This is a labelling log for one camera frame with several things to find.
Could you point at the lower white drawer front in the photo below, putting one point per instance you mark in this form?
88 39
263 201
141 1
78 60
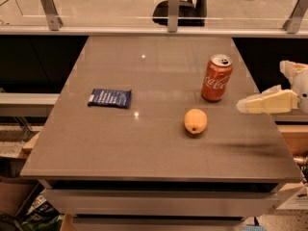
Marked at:
151 224

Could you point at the glass railing panel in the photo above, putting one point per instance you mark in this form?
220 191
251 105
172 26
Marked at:
221 14

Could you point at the right metal glass bracket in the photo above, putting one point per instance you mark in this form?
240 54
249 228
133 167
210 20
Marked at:
292 24

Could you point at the metal glass bracket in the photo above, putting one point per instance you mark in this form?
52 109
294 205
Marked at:
292 24
54 22
172 15

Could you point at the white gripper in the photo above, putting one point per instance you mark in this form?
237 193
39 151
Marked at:
302 88

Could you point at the yellow lemon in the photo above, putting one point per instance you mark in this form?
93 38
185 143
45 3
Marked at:
195 121

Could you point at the red coke can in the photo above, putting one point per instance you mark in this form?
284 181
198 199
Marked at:
218 72

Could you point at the left metal glass bracket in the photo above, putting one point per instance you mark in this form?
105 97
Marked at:
54 22

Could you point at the black office chair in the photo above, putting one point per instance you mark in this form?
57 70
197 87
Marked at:
192 13

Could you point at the white paper sheet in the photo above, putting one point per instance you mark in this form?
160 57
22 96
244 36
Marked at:
293 198

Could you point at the green snack bags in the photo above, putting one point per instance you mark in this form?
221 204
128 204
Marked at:
42 216

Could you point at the blue snack packet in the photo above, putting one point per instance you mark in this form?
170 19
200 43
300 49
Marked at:
110 98

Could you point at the middle metal glass bracket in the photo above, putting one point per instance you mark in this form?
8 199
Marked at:
172 15

